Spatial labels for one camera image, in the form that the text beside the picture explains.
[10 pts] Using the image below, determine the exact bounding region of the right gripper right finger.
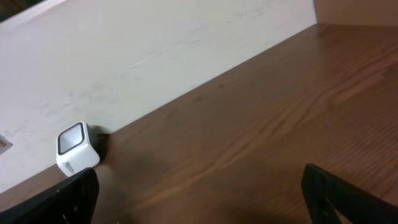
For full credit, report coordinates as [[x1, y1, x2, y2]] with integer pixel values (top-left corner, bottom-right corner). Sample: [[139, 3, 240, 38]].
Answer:
[[301, 164, 397, 223]]

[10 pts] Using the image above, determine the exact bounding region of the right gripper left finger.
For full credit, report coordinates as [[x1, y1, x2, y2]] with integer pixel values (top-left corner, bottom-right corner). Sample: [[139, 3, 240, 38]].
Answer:
[[1, 168, 100, 224]]

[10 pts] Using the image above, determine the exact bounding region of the white barcode scanner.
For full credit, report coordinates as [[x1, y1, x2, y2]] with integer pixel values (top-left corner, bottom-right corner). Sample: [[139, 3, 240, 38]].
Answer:
[[56, 121, 101, 177]]

